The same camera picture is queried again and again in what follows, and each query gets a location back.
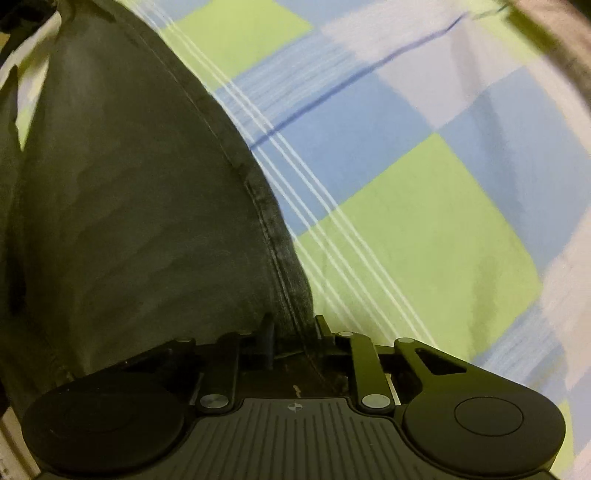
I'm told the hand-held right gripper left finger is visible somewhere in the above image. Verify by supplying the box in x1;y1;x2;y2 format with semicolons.
113;313;278;413

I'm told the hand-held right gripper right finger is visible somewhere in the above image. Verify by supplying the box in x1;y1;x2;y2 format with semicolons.
313;315;468;411

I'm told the black garment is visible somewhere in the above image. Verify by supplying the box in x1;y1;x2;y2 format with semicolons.
0;0;352;416

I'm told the checked bedsheet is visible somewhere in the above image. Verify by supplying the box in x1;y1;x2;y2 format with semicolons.
0;0;591;480

